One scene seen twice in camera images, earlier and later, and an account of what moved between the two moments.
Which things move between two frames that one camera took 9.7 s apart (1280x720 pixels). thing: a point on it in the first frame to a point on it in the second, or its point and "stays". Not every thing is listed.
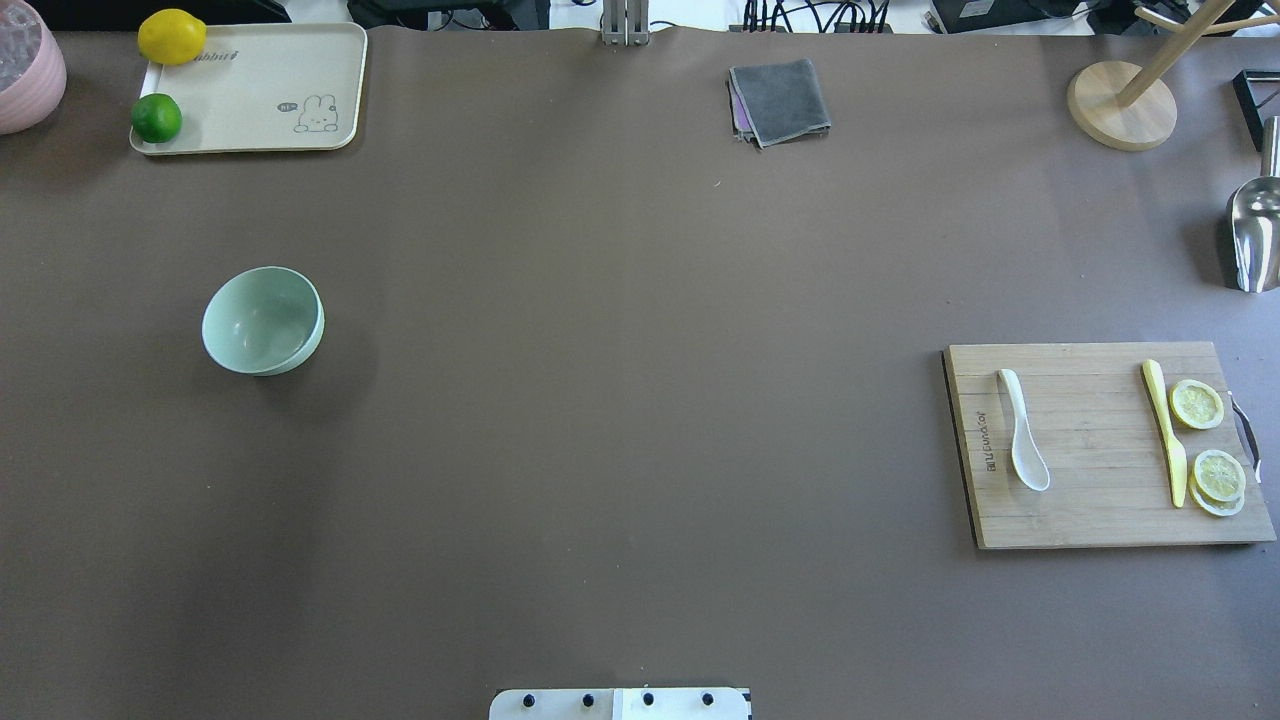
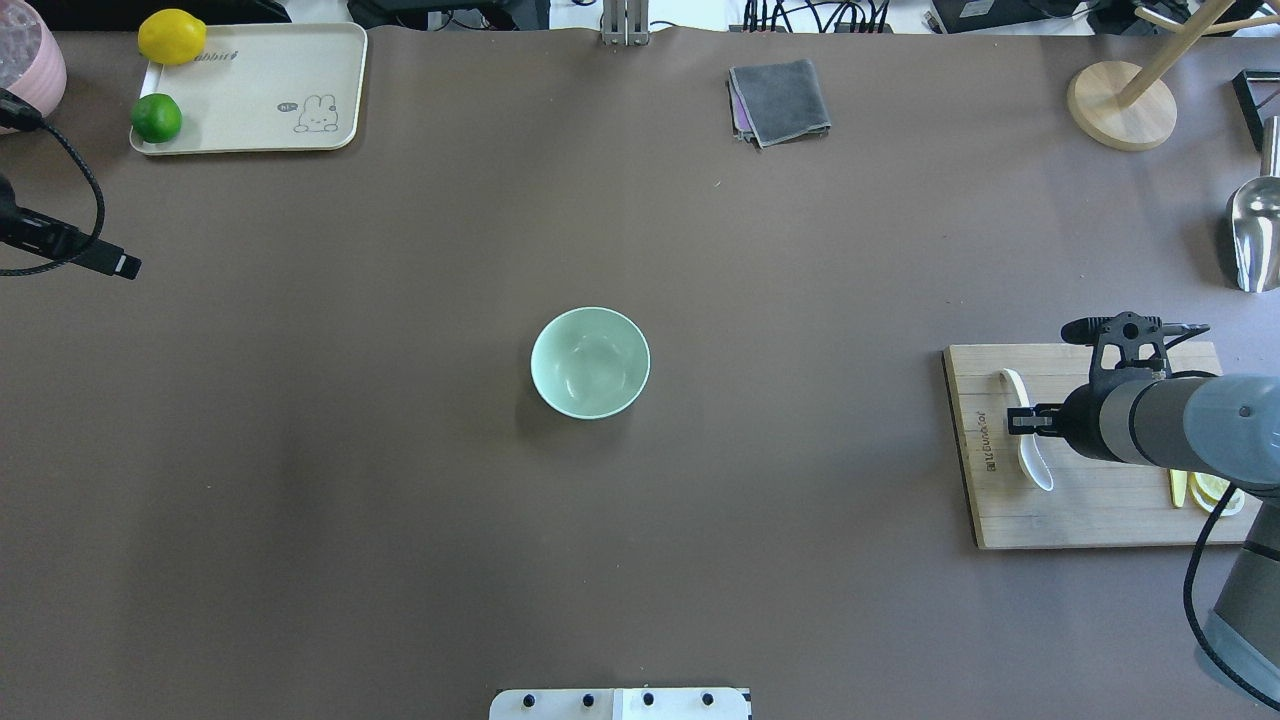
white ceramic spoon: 1028,458 stays
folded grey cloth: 777,102 stays
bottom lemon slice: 1216,507 stays
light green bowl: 263,321 to 590,363
